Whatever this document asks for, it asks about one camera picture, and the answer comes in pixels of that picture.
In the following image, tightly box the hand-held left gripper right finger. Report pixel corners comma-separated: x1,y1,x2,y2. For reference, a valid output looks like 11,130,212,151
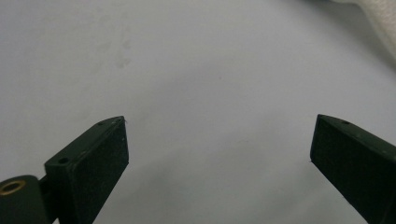
309,113,396,224

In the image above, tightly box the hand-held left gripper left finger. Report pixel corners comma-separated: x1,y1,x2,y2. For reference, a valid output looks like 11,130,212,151
44,116,130,224

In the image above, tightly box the cream cloth bag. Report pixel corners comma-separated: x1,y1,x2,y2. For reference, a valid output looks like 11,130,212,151
330,0,396,60

